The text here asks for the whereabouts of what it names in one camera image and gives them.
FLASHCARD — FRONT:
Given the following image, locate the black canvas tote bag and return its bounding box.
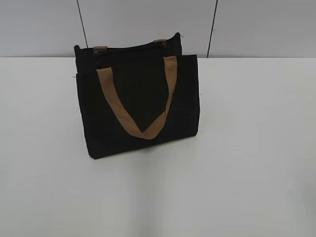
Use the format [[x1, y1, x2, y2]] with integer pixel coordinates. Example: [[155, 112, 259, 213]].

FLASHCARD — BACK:
[[74, 33, 200, 159]]

